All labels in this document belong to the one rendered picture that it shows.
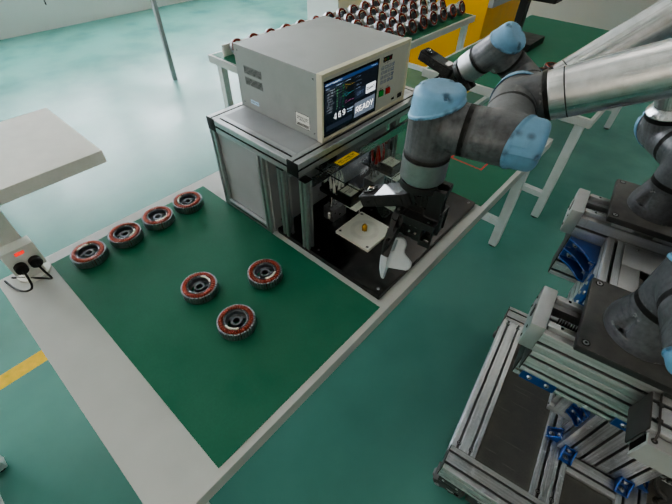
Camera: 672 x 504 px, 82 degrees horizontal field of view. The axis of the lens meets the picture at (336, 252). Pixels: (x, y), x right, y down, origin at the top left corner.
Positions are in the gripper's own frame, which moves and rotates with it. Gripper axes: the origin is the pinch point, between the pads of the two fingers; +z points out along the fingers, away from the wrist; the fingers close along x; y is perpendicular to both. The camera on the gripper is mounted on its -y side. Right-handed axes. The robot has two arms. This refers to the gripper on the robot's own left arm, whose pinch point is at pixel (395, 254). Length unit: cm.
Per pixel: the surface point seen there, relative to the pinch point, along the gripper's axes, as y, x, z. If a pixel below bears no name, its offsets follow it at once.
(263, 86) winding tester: -67, 37, -6
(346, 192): -36, 39, 23
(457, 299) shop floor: 6, 96, 115
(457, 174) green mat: -14, 98, 40
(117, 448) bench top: -39, -56, 40
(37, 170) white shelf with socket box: -81, -28, -5
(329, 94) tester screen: -41, 37, -10
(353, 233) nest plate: -30, 36, 37
